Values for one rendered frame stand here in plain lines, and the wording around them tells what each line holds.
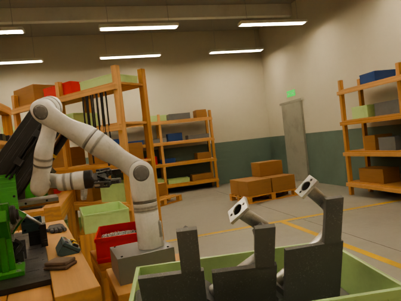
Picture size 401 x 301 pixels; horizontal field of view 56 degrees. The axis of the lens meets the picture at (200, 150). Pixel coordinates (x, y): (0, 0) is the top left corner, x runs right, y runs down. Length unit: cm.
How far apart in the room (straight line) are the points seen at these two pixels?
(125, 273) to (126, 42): 1013
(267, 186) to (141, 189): 645
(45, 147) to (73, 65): 960
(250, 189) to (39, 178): 625
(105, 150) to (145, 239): 36
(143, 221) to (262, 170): 682
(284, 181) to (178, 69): 503
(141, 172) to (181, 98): 980
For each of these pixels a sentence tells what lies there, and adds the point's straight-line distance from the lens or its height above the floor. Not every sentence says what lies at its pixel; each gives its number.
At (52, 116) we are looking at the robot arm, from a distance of 147.
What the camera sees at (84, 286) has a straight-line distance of 134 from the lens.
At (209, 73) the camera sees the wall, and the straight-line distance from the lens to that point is 1151.
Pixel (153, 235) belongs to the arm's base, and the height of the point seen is 99.
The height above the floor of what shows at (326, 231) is 107.
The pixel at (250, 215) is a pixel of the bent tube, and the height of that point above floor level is 115.
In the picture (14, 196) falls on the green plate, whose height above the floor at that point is 117.
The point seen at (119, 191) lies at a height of 85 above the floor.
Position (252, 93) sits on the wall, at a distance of 1186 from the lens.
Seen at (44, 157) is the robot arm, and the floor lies 133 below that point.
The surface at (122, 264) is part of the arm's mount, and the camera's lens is 141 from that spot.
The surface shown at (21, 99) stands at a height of 223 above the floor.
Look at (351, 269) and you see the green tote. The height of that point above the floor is 92.
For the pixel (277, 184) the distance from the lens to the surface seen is 790.
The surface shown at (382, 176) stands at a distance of 720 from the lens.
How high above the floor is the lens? 132
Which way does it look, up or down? 1 degrees down
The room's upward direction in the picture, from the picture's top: 6 degrees counter-clockwise
